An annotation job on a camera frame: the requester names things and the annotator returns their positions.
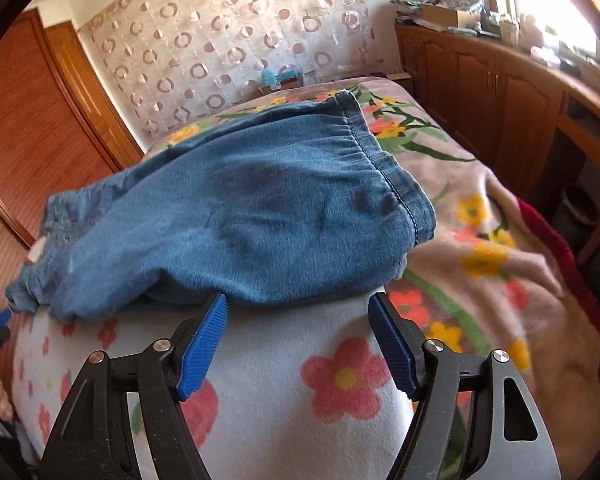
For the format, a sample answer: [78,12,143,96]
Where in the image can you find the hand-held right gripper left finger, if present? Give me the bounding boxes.
[39,292,229,480]

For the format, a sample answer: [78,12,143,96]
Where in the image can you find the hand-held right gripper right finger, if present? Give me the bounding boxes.
[368,292,561,480]

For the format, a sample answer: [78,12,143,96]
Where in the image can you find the blue denim pants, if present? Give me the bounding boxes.
[5,89,437,325]

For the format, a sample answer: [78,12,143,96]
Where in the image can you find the person's left hand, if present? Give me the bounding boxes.
[0,371,15,423]

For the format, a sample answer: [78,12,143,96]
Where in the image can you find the floral blanket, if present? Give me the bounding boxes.
[10,76,600,480]

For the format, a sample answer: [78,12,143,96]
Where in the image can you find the wooden wardrobe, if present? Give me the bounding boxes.
[0,7,146,311]

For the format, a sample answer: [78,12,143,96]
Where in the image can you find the red blanket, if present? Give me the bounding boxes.
[517,197,600,411]

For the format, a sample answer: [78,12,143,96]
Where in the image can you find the dark trash bin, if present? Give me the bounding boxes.
[550,182,600,256]

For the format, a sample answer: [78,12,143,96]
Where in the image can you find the wooden cabinet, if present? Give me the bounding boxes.
[394,22,600,261]

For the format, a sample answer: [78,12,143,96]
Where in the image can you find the blue toy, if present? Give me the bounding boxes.
[261,67,303,86]

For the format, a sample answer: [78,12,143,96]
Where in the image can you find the wooden chair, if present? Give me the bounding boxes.
[555,112,600,261]

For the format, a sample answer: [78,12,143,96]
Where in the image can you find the cardboard box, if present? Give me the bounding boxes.
[421,2,481,28]

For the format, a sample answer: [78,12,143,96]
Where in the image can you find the bright window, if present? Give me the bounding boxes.
[500,0,600,56]

